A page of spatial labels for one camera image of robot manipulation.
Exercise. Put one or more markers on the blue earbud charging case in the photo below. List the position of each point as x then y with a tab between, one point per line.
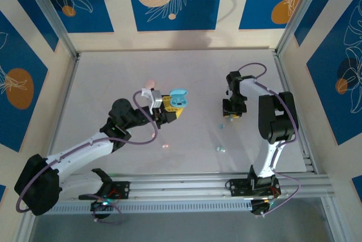
178	99

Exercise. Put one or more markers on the pink earbud charging case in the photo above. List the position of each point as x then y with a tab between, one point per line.
149	84

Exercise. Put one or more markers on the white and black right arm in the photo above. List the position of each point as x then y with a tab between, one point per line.
251	89

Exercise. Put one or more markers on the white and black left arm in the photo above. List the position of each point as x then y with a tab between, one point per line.
79	151

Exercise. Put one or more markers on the wide aluminium extrusion beam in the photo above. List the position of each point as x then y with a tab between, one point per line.
183	185

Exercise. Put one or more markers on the black controller board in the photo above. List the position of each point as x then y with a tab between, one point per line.
101	208
261	206

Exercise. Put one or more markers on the blue panel dark circle flower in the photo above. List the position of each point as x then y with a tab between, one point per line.
333	97

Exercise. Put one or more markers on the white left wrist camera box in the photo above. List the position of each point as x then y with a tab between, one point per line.
155	99

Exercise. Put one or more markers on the aluminium frame rail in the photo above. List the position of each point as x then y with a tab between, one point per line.
280	64
70	78

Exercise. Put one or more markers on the aluminium frame post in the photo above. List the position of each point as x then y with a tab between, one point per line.
297	13
51	13

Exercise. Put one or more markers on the small blue wall panel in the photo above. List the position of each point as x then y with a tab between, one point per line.
357	185

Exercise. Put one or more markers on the aluminium frame bar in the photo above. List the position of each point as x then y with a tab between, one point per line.
331	219
26	229

